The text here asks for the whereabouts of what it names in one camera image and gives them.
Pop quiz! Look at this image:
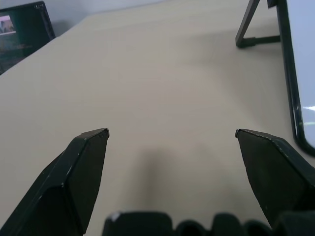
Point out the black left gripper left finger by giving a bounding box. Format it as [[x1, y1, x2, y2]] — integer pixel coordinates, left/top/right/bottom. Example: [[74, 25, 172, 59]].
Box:
[[0, 128, 110, 236]]

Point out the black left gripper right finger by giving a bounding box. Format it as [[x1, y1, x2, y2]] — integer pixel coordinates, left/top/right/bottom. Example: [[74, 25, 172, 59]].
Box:
[[235, 128, 315, 228]]

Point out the black-framed whiteboard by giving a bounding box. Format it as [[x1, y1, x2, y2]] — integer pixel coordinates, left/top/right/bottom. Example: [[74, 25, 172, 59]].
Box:
[[276, 0, 315, 157]]

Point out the black whiteboard stand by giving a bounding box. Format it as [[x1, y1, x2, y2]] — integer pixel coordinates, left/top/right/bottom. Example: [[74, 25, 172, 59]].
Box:
[[235, 0, 281, 49]]

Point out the black computer monitor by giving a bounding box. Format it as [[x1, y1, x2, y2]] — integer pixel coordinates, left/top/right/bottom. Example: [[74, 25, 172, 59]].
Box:
[[0, 1, 57, 76]]

